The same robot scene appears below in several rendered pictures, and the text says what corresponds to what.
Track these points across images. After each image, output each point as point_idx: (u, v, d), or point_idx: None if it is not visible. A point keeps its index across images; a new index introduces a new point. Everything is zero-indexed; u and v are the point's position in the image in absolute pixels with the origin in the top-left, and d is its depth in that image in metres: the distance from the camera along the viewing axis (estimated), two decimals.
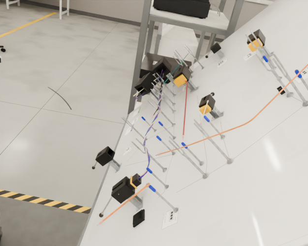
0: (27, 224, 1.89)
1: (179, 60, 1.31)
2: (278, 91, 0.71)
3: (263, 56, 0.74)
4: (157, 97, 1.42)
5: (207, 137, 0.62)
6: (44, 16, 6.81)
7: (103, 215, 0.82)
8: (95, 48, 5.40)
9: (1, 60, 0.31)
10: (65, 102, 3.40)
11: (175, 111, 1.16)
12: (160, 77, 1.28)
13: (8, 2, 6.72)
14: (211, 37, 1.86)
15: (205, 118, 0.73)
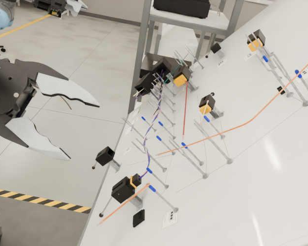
0: (27, 224, 1.89)
1: (179, 60, 1.31)
2: (278, 91, 0.71)
3: (263, 56, 0.74)
4: (157, 97, 1.42)
5: (207, 137, 0.62)
6: (44, 16, 6.81)
7: (103, 215, 0.82)
8: (95, 48, 5.40)
9: (99, 106, 0.41)
10: (65, 102, 3.40)
11: (175, 111, 1.16)
12: (160, 77, 1.28)
13: None
14: (211, 37, 1.86)
15: (205, 118, 0.73)
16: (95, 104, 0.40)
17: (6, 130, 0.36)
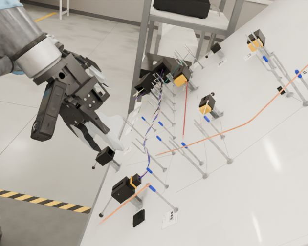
0: (27, 224, 1.89)
1: (179, 60, 1.31)
2: (278, 91, 0.71)
3: (263, 56, 0.74)
4: (157, 97, 1.42)
5: (207, 137, 0.62)
6: (44, 16, 6.81)
7: (103, 215, 0.82)
8: (95, 48, 5.40)
9: (123, 150, 0.57)
10: None
11: (175, 111, 1.16)
12: (160, 77, 1.28)
13: None
14: (211, 37, 1.86)
15: (205, 118, 0.73)
16: (119, 150, 0.56)
17: (70, 127, 0.59)
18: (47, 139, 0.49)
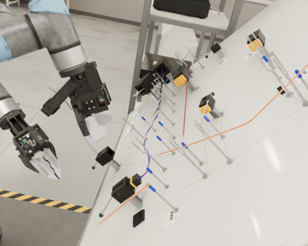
0: (27, 224, 1.89)
1: (179, 60, 1.31)
2: (278, 91, 0.71)
3: (263, 56, 0.74)
4: (157, 97, 1.42)
5: (207, 137, 0.62)
6: None
7: (103, 215, 0.82)
8: (95, 48, 5.40)
9: (97, 152, 0.69)
10: (65, 102, 3.40)
11: (175, 111, 1.16)
12: (160, 77, 1.28)
13: (8, 2, 6.72)
14: (211, 37, 1.86)
15: (205, 118, 0.73)
16: (94, 150, 0.69)
17: None
18: (46, 115, 0.67)
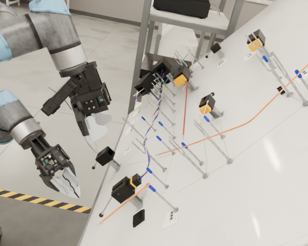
0: (27, 224, 1.89)
1: (179, 60, 1.31)
2: (278, 91, 0.71)
3: (263, 56, 0.74)
4: (157, 97, 1.42)
5: (207, 137, 0.62)
6: None
7: (103, 215, 0.82)
8: (95, 48, 5.40)
9: (97, 152, 0.69)
10: (65, 102, 3.40)
11: (175, 111, 1.16)
12: (160, 77, 1.28)
13: (8, 2, 6.72)
14: (211, 37, 1.86)
15: (205, 118, 0.73)
16: (94, 150, 0.69)
17: None
18: (46, 115, 0.67)
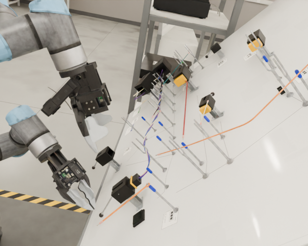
0: (27, 224, 1.89)
1: (179, 60, 1.31)
2: (278, 91, 0.71)
3: (263, 56, 0.74)
4: (157, 97, 1.42)
5: (207, 137, 0.62)
6: None
7: (103, 215, 0.82)
8: (95, 48, 5.40)
9: (97, 153, 0.69)
10: (65, 102, 3.40)
11: (175, 111, 1.16)
12: (160, 77, 1.28)
13: (8, 2, 6.72)
14: (211, 37, 1.86)
15: (205, 118, 0.73)
16: (94, 151, 0.69)
17: None
18: (46, 115, 0.67)
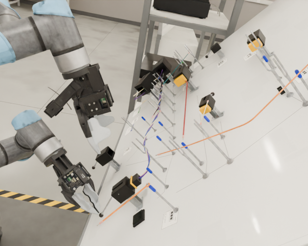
0: (27, 224, 1.89)
1: (179, 60, 1.31)
2: (278, 91, 0.71)
3: (263, 56, 0.74)
4: (157, 97, 1.42)
5: (207, 137, 0.62)
6: None
7: (103, 215, 0.82)
8: (95, 48, 5.40)
9: (99, 153, 0.69)
10: None
11: (175, 111, 1.16)
12: (160, 77, 1.28)
13: (8, 2, 6.72)
14: (211, 37, 1.86)
15: (205, 118, 0.73)
16: (96, 152, 0.69)
17: None
18: (49, 116, 0.68)
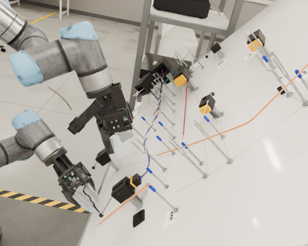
0: (27, 224, 1.89)
1: (179, 60, 1.31)
2: (278, 91, 0.71)
3: (263, 56, 0.74)
4: (157, 97, 1.42)
5: (207, 137, 0.62)
6: (44, 16, 6.81)
7: (103, 215, 0.82)
8: None
9: (120, 169, 0.72)
10: (65, 102, 3.40)
11: (175, 111, 1.16)
12: (160, 77, 1.28)
13: None
14: (211, 37, 1.86)
15: (205, 118, 0.73)
16: (117, 167, 0.72)
17: None
18: (72, 133, 0.70)
